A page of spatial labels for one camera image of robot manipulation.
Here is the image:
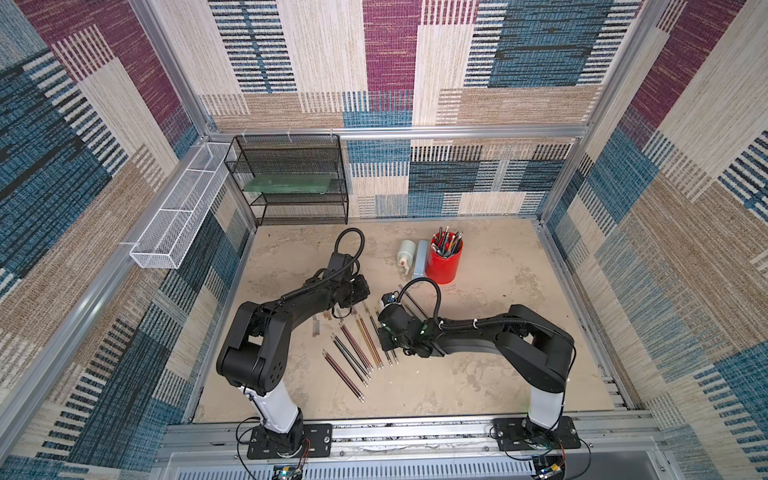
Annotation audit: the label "yellow striped pencil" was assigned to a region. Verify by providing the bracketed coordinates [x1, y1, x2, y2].
[355, 316, 383, 369]

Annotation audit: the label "dark navy striped pencil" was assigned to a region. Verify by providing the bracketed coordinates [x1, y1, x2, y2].
[369, 315, 399, 365]

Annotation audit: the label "black white striped pencil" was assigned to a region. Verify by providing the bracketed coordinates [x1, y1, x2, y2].
[331, 337, 369, 386]

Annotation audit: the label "red striped pencil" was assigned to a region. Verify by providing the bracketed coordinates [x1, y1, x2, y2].
[325, 350, 368, 400]

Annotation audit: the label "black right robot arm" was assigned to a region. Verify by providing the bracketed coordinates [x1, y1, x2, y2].
[377, 277, 577, 434]

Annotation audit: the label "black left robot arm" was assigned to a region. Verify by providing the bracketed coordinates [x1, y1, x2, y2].
[216, 227, 370, 454]

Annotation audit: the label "bundle of capped pencils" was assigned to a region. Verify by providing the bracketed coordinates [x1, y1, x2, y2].
[402, 292, 429, 320]

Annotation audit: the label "pencils in red cup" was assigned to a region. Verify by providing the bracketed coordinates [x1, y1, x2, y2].
[430, 227, 463, 259]

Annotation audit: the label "light blue eraser box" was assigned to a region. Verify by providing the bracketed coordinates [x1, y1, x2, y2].
[412, 240, 430, 279]

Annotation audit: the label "red pencil cup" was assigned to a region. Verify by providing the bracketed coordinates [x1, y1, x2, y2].
[426, 245, 463, 285]

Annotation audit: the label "green board on shelf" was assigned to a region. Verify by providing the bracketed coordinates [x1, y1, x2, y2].
[243, 174, 333, 194]

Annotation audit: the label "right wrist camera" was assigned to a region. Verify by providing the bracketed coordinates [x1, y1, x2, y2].
[381, 291, 399, 308]

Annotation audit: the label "black wire mesh shelf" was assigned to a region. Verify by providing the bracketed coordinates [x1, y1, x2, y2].
[224, 134, 349, 226]

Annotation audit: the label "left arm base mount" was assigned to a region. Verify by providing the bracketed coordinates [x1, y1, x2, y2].
[246, 423, 333, 460]

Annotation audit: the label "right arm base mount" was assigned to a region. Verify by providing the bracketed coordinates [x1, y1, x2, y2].
[490, 416, 581, 453]

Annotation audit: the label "white wire mesh basket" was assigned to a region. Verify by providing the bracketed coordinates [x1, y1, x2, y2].
[130, 143, 229, 269]

